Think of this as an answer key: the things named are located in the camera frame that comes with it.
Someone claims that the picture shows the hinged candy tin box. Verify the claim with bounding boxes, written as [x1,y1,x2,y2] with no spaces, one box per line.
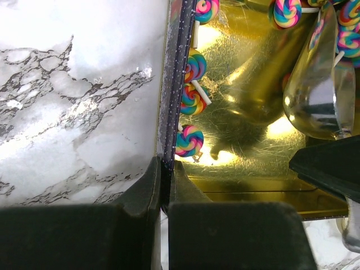
[153,0,360,222]

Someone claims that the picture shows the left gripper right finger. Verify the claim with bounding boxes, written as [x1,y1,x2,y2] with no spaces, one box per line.
[167,161,317,269]

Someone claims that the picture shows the silver metal scoop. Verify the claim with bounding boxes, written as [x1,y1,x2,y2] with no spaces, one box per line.
[283,3,359,253]

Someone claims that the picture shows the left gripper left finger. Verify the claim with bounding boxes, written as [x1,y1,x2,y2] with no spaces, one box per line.
[1,157,161,269]

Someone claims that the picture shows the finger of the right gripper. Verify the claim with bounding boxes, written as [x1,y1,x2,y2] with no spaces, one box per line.
[289,136,359,203]

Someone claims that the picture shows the gold jar lid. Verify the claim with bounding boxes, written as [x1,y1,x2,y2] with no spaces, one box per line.
[336,217,349,235]

